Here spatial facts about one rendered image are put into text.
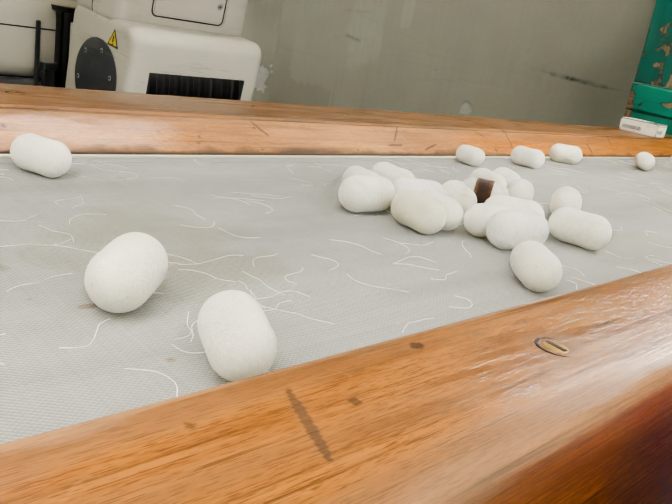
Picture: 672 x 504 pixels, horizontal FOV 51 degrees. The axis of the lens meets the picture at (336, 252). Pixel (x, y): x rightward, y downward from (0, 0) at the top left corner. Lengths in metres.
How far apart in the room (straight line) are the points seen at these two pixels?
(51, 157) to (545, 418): 0.29
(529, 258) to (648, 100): 1.06
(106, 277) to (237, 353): 0.06
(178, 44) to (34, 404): 0.83
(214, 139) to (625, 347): 0.36
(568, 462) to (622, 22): 2.16
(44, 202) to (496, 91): 2.17
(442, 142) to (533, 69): 1.70
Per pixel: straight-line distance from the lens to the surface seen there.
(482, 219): 0.40
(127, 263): 0.23
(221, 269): 0.29
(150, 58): 0.97
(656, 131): 1.20
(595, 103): 2.30
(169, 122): 0.51
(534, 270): 0.33
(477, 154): 0.67
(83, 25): 1.06
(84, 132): 0.47
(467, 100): 2.50
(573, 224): 0.44
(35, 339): 0.22
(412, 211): 0.39
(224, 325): 0.20
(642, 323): 0.25
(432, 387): 0.17
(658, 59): 1.38
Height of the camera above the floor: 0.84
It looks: 17 degrees down
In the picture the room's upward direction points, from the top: 10 degrees clockwise
